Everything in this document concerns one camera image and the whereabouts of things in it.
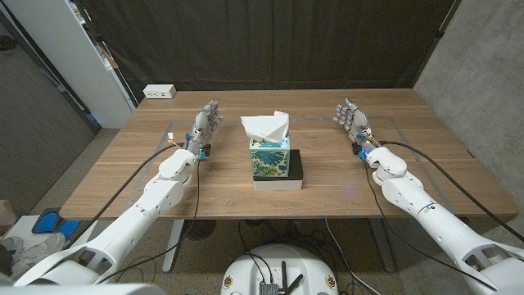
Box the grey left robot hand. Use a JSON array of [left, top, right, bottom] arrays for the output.
[[184, 100, 224, 155]]

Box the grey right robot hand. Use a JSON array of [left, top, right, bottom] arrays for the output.
[[332, 98, 380, 155]]

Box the white tissue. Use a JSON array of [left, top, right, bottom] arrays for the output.
[[240, 110, 291, 143]]

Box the teal floral tissue box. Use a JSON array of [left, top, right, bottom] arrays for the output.
[[248, 136, 291, 179]]

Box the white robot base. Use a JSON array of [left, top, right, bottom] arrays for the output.
[[220, 243, 339, 295]]

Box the black box with white base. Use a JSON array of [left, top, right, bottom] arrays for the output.
[[252, 148, 305, 192]]

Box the brown cardboard box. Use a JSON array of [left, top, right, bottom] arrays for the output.
[[0, 199, 17, 237]]

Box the white power strip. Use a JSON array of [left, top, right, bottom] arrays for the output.
[[142, 84, 178, 100]]

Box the black round floor fan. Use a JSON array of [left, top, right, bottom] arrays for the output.
[[182, 220, 217, 241]]

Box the black curtain backdrop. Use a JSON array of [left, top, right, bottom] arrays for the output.
[[79, 0, 458, 103]]

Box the black curtain stand pole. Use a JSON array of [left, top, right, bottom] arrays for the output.
[[411, 0, 463, 88]]

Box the white table leg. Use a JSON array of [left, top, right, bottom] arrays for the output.
[[161, 220, 185, 274]]

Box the grey table leg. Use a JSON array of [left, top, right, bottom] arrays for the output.
[[368, 217, 397, 274]]

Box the white shelf cabinet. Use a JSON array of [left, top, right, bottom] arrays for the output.
[[2, 0, 138, 129]]

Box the white robot torso cover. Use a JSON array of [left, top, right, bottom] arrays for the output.
[[0, 283, 167, 295]]

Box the white sneaker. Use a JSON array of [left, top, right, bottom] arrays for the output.
[[0, 236, 25, 255], [10, 232, 66, 279]]

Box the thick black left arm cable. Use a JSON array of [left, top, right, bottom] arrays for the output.
[[63, 142, 185, 249]]

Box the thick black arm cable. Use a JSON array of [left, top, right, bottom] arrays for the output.
[[63, 142, 185, 249], [377, 140, 524, 243]]

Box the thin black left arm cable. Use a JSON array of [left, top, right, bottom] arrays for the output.
[[94, 158, 201, 285]]

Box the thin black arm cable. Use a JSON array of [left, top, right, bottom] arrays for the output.
[[362, 158, 499, 292], [94, 158, 201, 285]]

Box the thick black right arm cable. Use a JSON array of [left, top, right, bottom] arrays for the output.
[[377, 140, 524, 243]]

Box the white floor cable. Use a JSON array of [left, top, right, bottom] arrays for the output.
[[324, 218, 382, 295]]

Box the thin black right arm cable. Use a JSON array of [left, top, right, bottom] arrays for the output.
[[362, 158, 499, 292]]

